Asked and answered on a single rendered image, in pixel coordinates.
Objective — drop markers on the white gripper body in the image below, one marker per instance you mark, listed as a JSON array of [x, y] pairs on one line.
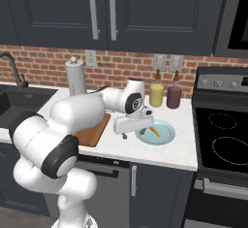
[[132, 124]]

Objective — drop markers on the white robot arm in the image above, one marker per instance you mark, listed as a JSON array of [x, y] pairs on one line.
[[74, 115]]

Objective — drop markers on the orange piece of meat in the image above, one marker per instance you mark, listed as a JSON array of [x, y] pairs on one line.
[[155, 131]]

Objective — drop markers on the light blue plate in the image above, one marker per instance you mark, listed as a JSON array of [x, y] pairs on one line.
[[163, 135]]

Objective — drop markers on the brown wooden cutting board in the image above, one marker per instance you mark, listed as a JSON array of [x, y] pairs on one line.
[[92, 135]]

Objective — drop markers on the yellow sauce bottle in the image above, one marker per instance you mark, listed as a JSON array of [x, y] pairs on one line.
[[156, 96]]

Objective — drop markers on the dark red sauce bottle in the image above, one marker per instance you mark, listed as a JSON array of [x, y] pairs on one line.
[[174, 97]]

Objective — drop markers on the grey dishwasher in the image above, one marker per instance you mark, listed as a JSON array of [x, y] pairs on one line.
[[111, 199]]

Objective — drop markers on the dark base cupboard door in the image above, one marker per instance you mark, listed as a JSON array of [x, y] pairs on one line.
[[161, 199]]

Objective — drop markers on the white paper towel roll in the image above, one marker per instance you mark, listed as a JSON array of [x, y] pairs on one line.
[[76, 76]]

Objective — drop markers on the black and grey stove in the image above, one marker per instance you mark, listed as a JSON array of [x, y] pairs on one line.
[[223, 135]]

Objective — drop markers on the dark sink basin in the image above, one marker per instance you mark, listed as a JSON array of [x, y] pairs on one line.
[[19, 104]]

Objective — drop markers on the dark cupboard under sink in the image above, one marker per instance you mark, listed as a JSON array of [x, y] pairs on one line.
[[9, 193]]

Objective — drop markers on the black tap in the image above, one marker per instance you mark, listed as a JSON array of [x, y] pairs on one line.
[[14, 67]]

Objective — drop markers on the black microwave oven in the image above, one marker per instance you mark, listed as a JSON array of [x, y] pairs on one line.
[[232, 18]]

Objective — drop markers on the dark narrow wall cupboard door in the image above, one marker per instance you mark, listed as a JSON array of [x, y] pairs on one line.
[[6, 18]]

